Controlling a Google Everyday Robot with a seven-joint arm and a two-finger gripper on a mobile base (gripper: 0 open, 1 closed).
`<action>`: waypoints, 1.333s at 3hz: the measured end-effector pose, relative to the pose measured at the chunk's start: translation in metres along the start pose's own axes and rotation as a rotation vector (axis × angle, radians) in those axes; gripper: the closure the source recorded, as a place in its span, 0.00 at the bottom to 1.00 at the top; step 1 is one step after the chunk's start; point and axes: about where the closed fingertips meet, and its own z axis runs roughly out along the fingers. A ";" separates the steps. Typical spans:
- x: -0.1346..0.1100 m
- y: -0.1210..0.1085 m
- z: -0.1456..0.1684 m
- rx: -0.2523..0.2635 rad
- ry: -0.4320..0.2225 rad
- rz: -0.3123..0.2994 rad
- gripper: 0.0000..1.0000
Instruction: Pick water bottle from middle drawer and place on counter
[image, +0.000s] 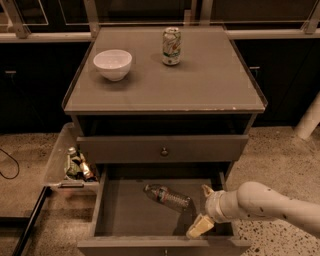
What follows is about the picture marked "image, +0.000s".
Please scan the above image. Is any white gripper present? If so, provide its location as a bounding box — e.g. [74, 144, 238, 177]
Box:
[186, 184, 240, 239]

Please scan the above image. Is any clear plastic water bottle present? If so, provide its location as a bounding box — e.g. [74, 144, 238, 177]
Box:
[143, 184, 191, 213]

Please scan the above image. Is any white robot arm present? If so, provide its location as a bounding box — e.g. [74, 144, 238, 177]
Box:
[187, 101, 320, 238]

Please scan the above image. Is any brass top drawer knob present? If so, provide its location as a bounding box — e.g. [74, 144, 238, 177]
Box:
[160, 147, 169, 157]

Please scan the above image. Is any grey top drawer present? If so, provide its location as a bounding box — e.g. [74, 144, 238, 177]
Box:
[77, 135, 248, 163]

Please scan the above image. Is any open grey middle drawer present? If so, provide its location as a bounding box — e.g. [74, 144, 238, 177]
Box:
[78, 164, 251, 256]

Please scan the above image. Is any grey drawer cabinet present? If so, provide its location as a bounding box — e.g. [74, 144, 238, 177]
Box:
[61, 25, 268, 256]

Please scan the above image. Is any small bottle in bin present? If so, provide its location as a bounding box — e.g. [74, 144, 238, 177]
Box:
[66, 147, 78, 178]

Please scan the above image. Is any clear plastic storage bin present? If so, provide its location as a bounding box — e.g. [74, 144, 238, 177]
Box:
[43, 123, 99, 196]

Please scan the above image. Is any white ceramic bowl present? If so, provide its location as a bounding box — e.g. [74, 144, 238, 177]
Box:
[93, 49, 132, 81]

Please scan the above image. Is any green white soda can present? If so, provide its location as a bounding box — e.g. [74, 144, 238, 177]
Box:
[162, 27, 181, 66]

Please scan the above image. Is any white metal railing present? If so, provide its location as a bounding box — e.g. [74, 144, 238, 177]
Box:
[0, 0, 320, 42]

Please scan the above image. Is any black floor rail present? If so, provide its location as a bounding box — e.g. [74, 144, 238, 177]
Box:
[0, 186, 52, 256]

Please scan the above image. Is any black cable on floor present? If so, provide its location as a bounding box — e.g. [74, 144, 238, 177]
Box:
[0, 148, 21, 180]

